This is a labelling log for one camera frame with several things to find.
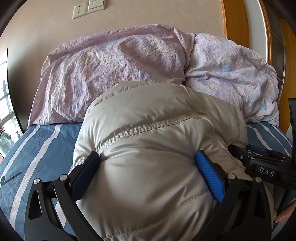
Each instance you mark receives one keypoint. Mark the wooden door frame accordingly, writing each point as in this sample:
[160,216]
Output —
[247,23]

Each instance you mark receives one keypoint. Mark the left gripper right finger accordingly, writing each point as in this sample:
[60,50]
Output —
[242,212]

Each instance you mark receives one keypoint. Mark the window with dark frame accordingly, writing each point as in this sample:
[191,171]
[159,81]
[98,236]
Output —
[11,129]

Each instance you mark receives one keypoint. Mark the pink floral duvet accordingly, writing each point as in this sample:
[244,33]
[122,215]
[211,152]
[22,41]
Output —
[80,70]

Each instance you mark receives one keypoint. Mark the beige quilted down jacket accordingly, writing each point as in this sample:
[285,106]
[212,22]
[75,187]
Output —
[147,186]

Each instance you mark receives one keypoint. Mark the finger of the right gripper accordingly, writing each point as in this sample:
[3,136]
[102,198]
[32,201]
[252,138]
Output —
[249,153]

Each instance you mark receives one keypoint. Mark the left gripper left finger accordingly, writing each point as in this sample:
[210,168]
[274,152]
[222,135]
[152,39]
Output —
[41,219]

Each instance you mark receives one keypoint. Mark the frosted glass door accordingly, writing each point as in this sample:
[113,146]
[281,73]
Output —
[278,61]

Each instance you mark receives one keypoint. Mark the white wall power socket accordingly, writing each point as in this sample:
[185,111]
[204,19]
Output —
[80,10]

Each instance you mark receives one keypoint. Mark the blue white striped bedsheet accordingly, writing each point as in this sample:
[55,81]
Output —
[44,152]

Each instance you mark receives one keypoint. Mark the person's right hand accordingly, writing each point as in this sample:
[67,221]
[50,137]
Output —
[285,214]

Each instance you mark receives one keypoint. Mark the white wall switch plate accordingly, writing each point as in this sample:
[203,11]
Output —
[96,5]

